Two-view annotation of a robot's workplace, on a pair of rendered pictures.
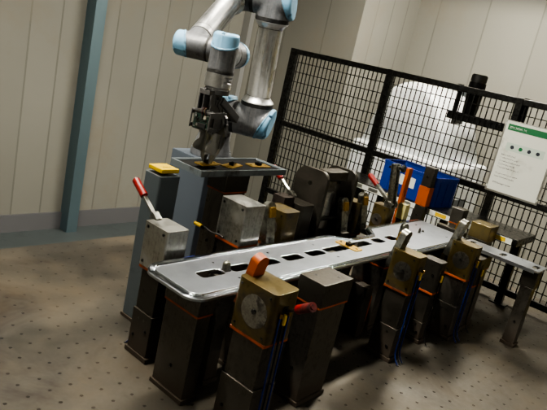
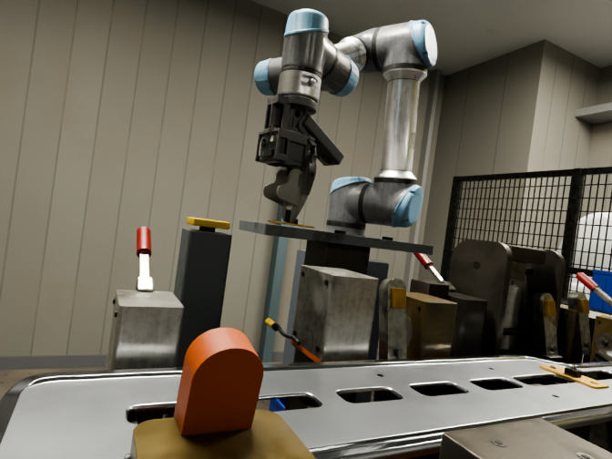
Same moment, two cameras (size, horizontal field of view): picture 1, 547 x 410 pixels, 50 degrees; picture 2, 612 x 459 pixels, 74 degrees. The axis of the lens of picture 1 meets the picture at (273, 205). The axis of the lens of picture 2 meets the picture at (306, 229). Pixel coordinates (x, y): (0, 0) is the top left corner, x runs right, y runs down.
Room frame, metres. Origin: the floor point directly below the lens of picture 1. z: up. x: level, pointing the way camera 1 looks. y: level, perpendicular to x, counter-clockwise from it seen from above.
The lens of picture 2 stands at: (1.01, -0.11, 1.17)
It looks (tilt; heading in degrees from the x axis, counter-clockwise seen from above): 0 degrees down; 24
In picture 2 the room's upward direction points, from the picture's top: 8 degrees clockwise
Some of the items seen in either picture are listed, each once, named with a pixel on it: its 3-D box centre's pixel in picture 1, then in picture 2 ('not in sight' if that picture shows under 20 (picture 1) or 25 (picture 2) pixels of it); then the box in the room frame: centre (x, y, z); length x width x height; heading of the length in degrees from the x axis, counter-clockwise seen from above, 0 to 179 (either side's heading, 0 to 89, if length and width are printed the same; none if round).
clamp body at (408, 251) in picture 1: (399, 307); not in sight; (1.67, -0.44, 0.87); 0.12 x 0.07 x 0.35; 51
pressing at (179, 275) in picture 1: (346, 249); (569, 382); (1.72, -0.25, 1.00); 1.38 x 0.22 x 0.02; 141
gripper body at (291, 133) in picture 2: (211, 110); (290, 135); (1.65, 0.23, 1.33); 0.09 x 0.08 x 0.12; 150
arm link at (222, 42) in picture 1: (224, 53); (305, 47); (1.66, 0.22, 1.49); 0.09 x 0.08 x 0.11; 170
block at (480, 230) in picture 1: (471, 266); not in sight; (2.24, -0.82, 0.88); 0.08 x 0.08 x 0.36; 51
